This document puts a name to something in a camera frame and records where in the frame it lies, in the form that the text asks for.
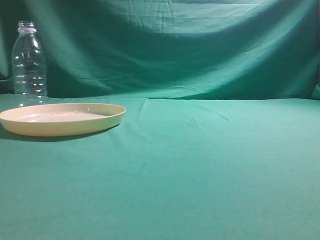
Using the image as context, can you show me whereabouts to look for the clear empty plastic bottle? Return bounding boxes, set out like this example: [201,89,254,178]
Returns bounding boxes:
[11,20,48,107]

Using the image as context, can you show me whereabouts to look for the cream round plastic plate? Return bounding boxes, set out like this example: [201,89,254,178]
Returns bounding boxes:
[0,102,126,137]

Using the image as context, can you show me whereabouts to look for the green cloth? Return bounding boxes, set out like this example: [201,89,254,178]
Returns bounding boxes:
[0,0,320,240]

